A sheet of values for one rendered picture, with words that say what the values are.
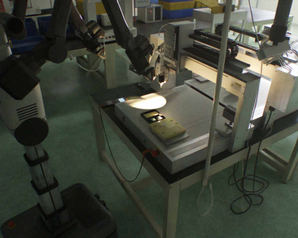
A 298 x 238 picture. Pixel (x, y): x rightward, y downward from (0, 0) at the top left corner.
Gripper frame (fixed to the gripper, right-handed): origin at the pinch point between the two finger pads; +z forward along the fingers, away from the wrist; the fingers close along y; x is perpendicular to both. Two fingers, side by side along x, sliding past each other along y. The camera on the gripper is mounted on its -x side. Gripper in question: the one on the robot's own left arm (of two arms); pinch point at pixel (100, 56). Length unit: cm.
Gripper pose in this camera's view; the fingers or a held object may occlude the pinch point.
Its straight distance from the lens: 175.0
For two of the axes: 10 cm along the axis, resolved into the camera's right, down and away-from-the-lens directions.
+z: 3.7, 5.5, 7.5
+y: -6.6, -4.0, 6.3
